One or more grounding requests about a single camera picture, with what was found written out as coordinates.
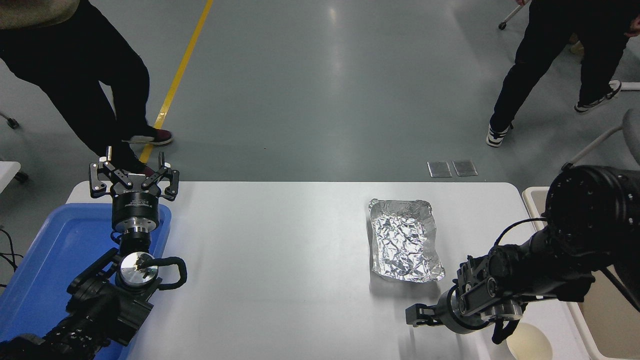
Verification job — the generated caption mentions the black cables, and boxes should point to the black cables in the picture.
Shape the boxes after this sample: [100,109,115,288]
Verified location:
[0,227,24,289]

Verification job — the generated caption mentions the person with white shoes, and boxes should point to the person with white shoes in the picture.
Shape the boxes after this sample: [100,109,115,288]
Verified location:
[486,0,640,148]

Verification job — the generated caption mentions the crumpled foil tray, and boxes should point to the crumpled foil tray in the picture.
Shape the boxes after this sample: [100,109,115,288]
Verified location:
[368,198,446,284]

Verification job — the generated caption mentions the large pale bin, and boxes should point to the large pale bin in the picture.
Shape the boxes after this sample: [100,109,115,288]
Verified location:
[521,186,640,360]

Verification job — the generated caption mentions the white wheeled table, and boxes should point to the white wheeled table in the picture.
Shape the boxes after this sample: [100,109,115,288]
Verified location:
[0,161,29,193]

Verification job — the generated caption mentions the white paper cup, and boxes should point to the white paper cup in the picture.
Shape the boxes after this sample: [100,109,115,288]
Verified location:
[506,322,554,360]

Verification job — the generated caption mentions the person with red shoes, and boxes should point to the person with red shoes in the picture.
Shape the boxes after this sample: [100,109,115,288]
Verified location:
[0,0,173,177]

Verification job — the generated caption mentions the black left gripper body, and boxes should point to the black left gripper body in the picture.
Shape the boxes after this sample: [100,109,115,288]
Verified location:
[111,174,161,230]

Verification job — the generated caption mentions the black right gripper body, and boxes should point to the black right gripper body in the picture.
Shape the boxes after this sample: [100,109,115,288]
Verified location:
[435,286,468,333]

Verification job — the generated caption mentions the grey chair with white leg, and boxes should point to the grey chair with white leg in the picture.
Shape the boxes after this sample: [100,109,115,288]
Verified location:
[561,108,640,173]

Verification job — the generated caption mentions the white-legged wheeled chair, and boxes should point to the white-legged wheeled chair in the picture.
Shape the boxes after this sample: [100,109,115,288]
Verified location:
[498,0,531,31]

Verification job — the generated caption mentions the blue plastic tray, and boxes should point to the blue plastic tray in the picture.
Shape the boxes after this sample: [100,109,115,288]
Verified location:
[0,202,172,360]

